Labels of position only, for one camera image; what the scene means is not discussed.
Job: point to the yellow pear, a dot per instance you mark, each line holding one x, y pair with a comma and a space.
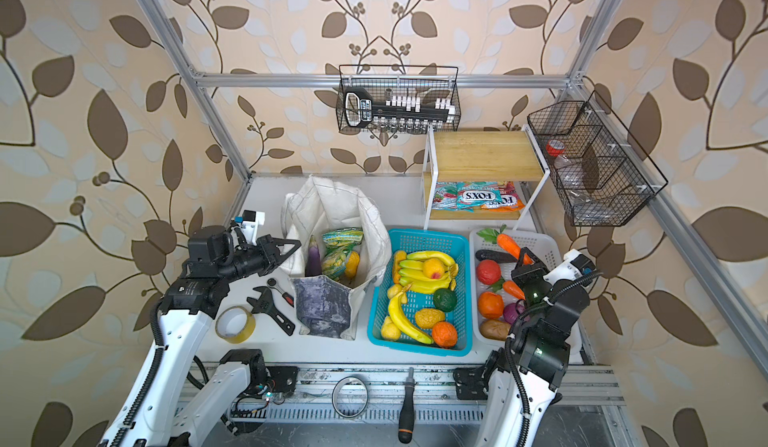
352, 265

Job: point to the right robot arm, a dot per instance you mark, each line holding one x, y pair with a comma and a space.
525, 375

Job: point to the Fox's candy bag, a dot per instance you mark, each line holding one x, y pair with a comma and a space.
483, 195

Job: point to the orange carrot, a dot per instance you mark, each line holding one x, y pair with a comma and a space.
501, 239
509, 287

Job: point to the red tomato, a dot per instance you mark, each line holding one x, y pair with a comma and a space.
488, 272

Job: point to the plastic bottle red cap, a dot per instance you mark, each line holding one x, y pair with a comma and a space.
568, 171

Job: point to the brown potato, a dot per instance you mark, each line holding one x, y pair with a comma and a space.
494, 329

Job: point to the dark green cucumber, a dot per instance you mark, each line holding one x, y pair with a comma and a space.
496, 256

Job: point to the black socket tool set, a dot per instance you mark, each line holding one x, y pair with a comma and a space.
357, 108

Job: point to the orange tangerine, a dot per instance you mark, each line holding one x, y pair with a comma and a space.
444, 335

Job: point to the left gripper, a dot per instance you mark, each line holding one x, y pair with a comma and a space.
270, 250

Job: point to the black clamp tool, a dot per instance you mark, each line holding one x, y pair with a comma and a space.
264, 303

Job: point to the purple eggplant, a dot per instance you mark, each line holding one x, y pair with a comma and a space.
314, 260

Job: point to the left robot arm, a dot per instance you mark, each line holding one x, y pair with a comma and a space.
179, 321

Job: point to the orange fruit in white basket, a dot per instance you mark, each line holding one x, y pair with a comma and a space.
490, 305

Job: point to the banana bunch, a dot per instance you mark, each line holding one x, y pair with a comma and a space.
407, 271

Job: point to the black orange screwdriver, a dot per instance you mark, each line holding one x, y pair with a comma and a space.
406, 421

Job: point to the teal plastic basket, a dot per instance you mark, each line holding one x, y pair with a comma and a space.
423, 303

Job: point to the white plastic basket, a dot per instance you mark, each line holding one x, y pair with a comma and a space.
546, 249

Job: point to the green snack bag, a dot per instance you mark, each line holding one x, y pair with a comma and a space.
342, 237
333, 264

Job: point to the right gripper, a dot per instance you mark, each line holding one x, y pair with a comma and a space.
524, 274

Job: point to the white wooden two-tier shelf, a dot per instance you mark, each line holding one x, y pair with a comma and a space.
475, 155

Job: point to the yellow lemon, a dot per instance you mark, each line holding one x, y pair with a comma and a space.
394, 290

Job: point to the yellow tape roll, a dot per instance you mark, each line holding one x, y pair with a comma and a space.
235, 325

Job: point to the black wire basket right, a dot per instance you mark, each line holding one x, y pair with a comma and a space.
620, 177

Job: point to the black wire basket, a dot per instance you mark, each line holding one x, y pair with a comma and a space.
620, 177
432, 79

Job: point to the purple onion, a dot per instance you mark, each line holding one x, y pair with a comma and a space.
512, 311

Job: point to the single yellow banana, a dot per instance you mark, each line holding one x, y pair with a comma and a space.
399, 319

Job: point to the cream canvas grocery bag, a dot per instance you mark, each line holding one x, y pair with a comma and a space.
326, 307

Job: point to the black wire basket centre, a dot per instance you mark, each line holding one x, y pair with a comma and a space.
432, 79

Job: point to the yellow peach fruit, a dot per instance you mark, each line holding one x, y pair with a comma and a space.
433, 268

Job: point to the green avocado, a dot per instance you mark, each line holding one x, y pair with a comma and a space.
445, 299

